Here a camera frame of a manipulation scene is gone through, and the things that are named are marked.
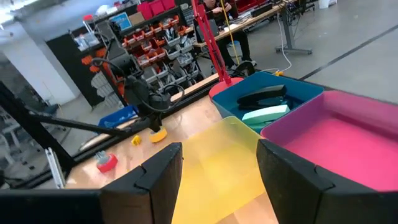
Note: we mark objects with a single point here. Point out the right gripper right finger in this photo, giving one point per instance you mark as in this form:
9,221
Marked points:
295,193

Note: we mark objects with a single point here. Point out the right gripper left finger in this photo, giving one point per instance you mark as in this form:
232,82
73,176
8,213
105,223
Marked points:
155,193

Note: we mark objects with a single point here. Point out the yellow tape roll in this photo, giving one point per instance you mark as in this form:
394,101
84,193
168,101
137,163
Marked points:
160,137

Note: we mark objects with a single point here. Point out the small yellow stapler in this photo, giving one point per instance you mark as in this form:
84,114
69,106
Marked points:
136,140

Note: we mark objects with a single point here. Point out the red tape roll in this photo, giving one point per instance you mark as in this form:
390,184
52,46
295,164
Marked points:
109,166

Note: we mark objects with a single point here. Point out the mint green stapler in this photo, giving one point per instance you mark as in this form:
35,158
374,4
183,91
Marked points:
267,114

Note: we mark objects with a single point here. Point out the black stapler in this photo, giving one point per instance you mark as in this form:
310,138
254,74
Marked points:
264,93

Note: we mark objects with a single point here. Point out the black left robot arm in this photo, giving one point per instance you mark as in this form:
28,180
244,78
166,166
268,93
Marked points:
136,88

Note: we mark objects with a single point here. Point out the blue storage bin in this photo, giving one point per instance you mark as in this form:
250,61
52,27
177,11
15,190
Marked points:
119,116

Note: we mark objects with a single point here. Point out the pink plastic tray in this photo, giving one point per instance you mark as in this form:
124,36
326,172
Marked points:
342,149

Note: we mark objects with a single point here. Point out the small grey claw piece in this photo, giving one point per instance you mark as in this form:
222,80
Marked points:
101,155

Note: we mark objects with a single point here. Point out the storage shelf with bins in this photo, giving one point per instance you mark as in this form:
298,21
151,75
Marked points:
161,40

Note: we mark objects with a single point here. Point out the yellow plastic tray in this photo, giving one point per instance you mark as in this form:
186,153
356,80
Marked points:
217,168

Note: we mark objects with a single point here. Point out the red desk lamp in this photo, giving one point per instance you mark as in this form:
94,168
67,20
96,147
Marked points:
211,46

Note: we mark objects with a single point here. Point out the blue plastic tray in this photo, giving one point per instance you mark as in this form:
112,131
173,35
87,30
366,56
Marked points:
298,90

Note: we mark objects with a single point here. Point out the yellow rod with black foot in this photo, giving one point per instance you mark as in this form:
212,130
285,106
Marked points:
230,34

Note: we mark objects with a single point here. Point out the person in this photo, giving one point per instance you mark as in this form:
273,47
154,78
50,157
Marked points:
241,43

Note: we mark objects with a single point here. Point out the wooden desk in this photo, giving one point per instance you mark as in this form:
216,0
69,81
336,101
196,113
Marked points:
248,23

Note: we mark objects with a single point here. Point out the silver mounting bracket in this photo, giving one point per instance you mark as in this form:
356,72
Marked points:
55,169

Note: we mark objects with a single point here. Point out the black aluminium table frame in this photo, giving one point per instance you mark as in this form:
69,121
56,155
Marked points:
31,122

